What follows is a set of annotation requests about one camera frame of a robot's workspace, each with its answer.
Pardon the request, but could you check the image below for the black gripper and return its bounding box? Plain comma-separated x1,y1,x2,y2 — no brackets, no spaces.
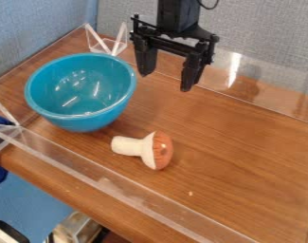
131,14,218,92

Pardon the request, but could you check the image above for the brown and white toy mushroom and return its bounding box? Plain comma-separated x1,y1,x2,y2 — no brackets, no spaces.
111,131,173,170

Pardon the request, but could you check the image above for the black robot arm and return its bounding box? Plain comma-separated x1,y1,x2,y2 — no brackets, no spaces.
129,0,218,92

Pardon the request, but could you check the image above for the blue bowl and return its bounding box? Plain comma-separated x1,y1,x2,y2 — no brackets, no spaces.
24,53,137,133

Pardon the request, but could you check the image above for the clear acrylic back barrier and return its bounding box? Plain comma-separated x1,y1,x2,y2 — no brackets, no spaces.
116,22,308,124

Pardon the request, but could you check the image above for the clear acrylic barrier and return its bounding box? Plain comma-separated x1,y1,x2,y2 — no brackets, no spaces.
116,22,308,124
0,103,257,243

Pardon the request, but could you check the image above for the clear acrylic front barrier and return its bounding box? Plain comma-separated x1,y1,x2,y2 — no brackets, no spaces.
0,103,257,243

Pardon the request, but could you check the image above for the black and white object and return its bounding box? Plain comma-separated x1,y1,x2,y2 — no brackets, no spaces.
0,220,29,243

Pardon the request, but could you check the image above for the clear acrylic corner bracket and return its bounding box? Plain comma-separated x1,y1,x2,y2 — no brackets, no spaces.
84,23,128,56

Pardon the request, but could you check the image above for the black cable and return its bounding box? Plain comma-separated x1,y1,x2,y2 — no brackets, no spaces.
196,0,220,10

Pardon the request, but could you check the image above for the metal frame under table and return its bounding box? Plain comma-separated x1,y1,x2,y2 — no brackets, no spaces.
43,212,103,243

